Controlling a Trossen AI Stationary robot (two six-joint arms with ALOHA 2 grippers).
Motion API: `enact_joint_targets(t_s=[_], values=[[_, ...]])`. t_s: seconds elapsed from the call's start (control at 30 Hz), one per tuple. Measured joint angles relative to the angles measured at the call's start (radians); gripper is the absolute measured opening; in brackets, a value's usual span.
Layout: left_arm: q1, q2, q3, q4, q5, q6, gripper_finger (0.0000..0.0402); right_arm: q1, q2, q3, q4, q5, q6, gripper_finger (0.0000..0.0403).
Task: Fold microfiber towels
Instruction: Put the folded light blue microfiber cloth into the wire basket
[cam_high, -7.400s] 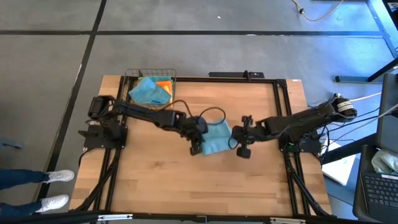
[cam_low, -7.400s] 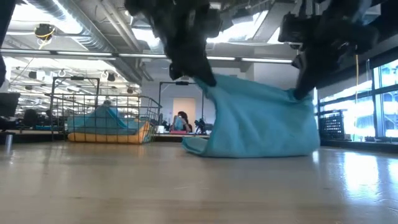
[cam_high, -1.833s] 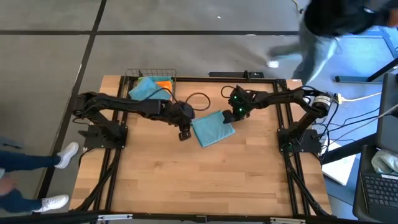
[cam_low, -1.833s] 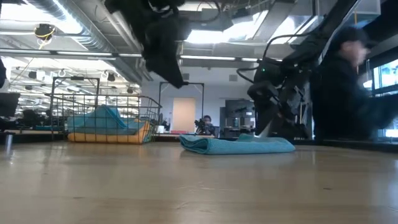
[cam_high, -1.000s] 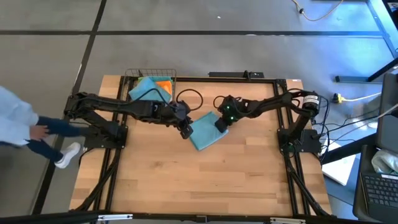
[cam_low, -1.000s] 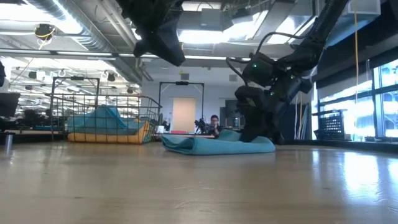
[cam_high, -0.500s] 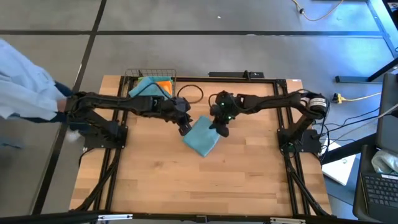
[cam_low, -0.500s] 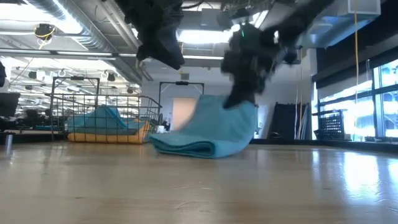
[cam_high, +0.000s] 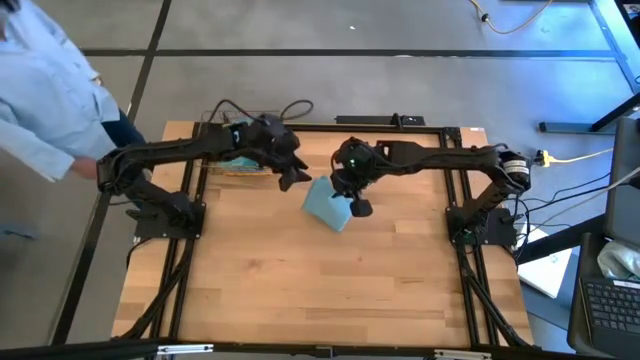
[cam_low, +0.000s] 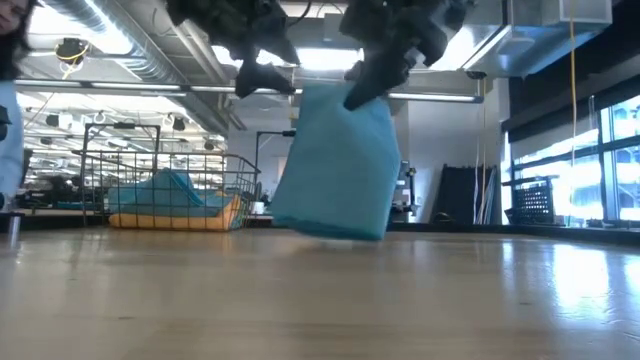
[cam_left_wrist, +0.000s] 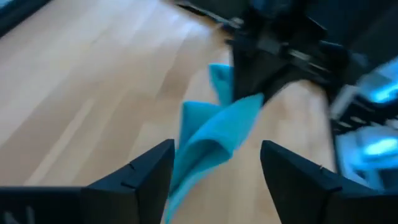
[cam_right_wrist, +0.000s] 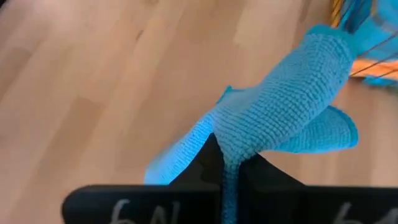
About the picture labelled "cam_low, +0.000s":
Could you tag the black leaning panel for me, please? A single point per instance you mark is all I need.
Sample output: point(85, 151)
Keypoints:
point(460, 195)

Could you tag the light blue microfiber towel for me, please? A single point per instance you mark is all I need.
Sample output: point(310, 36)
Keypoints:
point(165, 195)
point(340, 165)

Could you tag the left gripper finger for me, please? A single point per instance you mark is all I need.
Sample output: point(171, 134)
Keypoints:
point(260, 80)

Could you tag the black ceiling camera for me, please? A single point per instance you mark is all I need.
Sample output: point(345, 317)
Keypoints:
point(70, 50)

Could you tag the black perforated crate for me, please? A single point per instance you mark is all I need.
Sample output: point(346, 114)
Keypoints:
point(532, 204)

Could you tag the black equipment rack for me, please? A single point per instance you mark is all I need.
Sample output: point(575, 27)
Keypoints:
point(406, 192)

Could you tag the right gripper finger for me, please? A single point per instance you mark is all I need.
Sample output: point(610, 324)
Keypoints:
point(375, 80)

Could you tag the black gantry frame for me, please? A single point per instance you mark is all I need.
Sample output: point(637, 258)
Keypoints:
point(270, 133)

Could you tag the person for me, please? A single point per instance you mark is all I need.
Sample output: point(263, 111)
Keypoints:
point(10, 125)

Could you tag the beige door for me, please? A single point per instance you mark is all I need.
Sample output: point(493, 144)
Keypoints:
point(282, 167)

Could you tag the orange microfiber towel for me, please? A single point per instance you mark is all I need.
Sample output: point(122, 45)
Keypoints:
point(175, 222)

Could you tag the window with black frame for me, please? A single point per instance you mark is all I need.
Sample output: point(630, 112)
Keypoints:
point(620, 175)

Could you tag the long linear ceiling light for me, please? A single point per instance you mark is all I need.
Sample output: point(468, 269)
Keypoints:
point(135, 86)

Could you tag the rectangular metal duct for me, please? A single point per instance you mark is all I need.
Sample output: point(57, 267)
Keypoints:
point(500, 50)

